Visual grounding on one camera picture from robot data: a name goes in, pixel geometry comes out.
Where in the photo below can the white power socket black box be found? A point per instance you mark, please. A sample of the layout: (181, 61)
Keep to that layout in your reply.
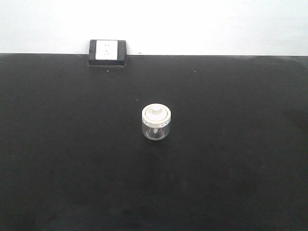
(107, 53)

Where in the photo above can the glass jar with beige lid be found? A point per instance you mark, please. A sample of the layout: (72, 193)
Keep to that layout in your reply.
(156, 121)

